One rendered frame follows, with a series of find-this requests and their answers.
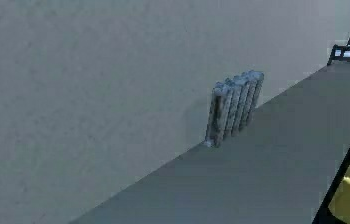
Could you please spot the grey ribbed radiator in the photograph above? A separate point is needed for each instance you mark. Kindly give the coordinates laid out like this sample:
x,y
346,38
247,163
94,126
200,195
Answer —
x,y
233,108

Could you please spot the black shelf unit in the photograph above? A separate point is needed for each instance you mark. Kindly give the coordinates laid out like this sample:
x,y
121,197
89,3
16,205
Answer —
x,y
348,53

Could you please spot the black table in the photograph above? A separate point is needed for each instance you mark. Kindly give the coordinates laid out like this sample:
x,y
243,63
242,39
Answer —
x,y
349,166

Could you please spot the yellow blocky object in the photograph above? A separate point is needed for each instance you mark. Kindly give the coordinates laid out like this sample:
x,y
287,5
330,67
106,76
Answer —
x,y
349,196

